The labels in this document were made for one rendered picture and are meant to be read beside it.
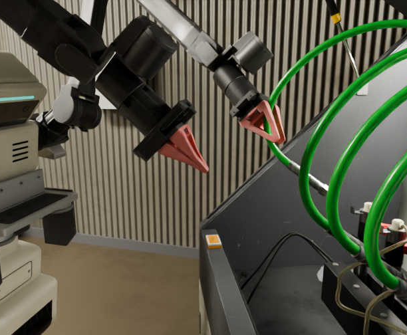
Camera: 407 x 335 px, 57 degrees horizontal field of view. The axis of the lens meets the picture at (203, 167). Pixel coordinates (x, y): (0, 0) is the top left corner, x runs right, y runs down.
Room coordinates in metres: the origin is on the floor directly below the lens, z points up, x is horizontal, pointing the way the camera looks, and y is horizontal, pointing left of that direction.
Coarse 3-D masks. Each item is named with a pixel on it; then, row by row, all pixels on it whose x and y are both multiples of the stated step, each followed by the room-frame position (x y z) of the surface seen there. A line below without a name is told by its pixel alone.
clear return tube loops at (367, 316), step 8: (392, 248) 0.49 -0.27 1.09; (352, 264) 0.49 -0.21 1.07; (360, 264) 0.48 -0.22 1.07; (344, 272) 0.48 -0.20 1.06; (336, 296) 0.48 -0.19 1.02; (376, 296) 0.41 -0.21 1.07; (384, 296) 0.40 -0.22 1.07; (368, 304) 0.40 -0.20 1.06; (352, 312) 0.46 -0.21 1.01; (360, 312) 0.46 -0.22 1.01; (368, 312) 0.40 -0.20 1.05; (368, 320) 0.40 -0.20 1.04; (376, 320) 0.44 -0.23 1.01; (392, 328) 0.43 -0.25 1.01; (400, 328) 0.42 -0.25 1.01
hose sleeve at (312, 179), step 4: (292, 160) 0.73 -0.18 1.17; (292, 164) 0.72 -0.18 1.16; (296, 164) 0.72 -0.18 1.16; (288, 168) 0.73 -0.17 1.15; (292, 168) 0.72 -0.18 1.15; (296, 168) 0.72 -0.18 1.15; (296, 172) 0.72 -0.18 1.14; (312, 176) 0.71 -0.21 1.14; (312, 180) 0.71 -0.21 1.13; (316, 180) 0.71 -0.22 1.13; (312, 184) 0.71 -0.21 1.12; (316, 184) 0.71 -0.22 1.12; (320, 184) 0.71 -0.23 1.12; (316, 188) 0.71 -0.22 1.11; (320, 188) 0.70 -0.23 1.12
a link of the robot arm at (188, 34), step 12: (144, 0) 0.96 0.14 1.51; (156, 0) 0.94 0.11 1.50; (168, 0) 0.93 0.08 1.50; (156, 12) 0.93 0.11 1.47; (168, 12) 0.92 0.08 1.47; (180, 12) 0.90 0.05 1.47; (168, 24) 0.91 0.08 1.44; (180, 24) 0.89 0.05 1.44; (192, 24) 0.87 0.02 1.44; (180, 36) 0.88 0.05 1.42; (192, 36) 0.86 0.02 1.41; (204, 36) 0.84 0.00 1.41; (192, 48) 0.85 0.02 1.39; (216, 48) 0.82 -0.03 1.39
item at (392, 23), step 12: (372, 24) 0.69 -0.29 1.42; (384, 24) 0.68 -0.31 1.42; (396, 24) 0.68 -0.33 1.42; (336, 36) 0.71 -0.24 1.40; (348, 36) 0.70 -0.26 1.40; (324, 48) 0.71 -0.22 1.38; (300, 60) 0.72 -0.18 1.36; (288, 72) 0.73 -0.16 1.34; (276, 96) 0.73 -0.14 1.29; (264, 120) 0.74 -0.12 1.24; (276, 156) 0.74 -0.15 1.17
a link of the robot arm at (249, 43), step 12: (252, 36) 0.80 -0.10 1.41; (204, 48) 0.82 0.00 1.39; (228, 48) 0.81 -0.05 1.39; (240, 48) 0.81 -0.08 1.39; (252, 48) 0.78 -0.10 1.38; (264, 48) 0.78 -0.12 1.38; (204, 60) 0.82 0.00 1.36; (216, 60) 0.81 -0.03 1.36; (240, 60) 0.79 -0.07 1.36; (252, 60) 0.78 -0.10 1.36; (264, 60) 0.79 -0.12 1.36; (252, 72) 0.80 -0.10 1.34
